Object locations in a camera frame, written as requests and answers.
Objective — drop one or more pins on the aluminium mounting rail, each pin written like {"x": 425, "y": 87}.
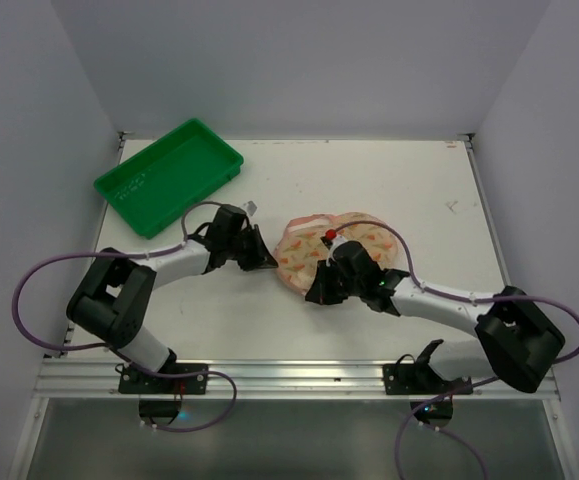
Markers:
{"x": 255, "y": 380}

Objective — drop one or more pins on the pink bra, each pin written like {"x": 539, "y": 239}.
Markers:
{"x": 312, "y": 221}

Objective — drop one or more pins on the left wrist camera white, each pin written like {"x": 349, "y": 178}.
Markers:
{"x": 250, "y": 208}

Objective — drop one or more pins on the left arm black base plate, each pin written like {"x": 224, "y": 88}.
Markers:
{"x": 133, "y": 381}

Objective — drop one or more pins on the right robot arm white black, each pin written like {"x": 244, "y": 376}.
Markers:
{"x": 511, "y": 337}

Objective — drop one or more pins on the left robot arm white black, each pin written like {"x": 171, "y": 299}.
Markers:
{"x": 111, "y": 301}

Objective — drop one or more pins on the green plastic tray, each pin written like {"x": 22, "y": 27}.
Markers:
{"x": 154, "y": 187}

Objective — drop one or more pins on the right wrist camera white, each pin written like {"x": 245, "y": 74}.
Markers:
{"x": 332, "y": 240}

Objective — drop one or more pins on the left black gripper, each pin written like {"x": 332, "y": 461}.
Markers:
{"x": 246, "y": 245}

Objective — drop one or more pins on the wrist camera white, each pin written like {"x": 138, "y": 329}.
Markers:
{"x": 250, "y": 208}
{"x": 332, "y": 240}

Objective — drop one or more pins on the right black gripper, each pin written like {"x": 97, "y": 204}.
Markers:
{"x": 333, "y": 279}

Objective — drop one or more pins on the carrot print laundry bag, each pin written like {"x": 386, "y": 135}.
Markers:
{"x": 299, "y": 252}

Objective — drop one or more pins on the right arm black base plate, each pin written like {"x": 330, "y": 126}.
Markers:
{"x": 412, "y": 377}

